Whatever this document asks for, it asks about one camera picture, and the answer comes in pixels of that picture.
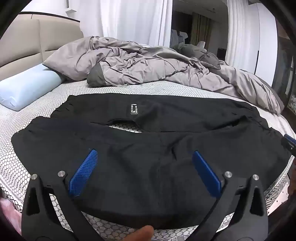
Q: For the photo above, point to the olive curtain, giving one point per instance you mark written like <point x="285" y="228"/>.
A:
<point x="201" y="27"/>

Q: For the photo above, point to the dark glass cabinet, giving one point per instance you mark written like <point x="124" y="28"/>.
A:
<point x="285" y="69"/>

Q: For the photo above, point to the black pants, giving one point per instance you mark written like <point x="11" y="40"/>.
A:
<point x="143" y="143"/>

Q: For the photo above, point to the white sheer curtain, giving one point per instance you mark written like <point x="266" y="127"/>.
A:
<point x="240" y="34"/>
<point x="129" y="20"/>

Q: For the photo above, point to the small black box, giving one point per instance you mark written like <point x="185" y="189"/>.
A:
<point x="222" y="52"/>

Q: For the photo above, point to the grey duvet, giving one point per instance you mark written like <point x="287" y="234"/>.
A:
<point x="150" y="67"/>

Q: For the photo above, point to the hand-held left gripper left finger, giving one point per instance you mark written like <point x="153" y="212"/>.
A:
<point x="83" y="169"/>

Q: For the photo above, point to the hanging clothes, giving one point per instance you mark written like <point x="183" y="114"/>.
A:
<point x="178" y="37"/>

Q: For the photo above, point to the light blue pillow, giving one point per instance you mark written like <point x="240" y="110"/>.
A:
<point x="25" y="85"/>

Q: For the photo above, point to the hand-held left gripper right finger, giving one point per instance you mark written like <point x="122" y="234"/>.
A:
<point x="207" y="172"/>

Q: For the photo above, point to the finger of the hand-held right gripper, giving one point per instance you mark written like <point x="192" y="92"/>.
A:
<point x="288" y="139"/>

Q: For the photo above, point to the beige padded headboard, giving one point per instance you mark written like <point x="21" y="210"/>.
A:
<point x="57" y="34"/>

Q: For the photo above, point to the person's left hand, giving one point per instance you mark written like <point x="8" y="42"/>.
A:
<point x="138" y="234"/>

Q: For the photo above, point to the white honeycomb mattress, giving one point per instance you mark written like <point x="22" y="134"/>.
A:
<point x="41" y="104"/>

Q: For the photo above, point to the white lamp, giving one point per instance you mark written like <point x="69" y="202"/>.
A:
<point x="202" y="44"/>

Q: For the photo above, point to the pink cloth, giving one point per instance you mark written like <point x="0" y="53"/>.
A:
<point x="7" y="208"/>

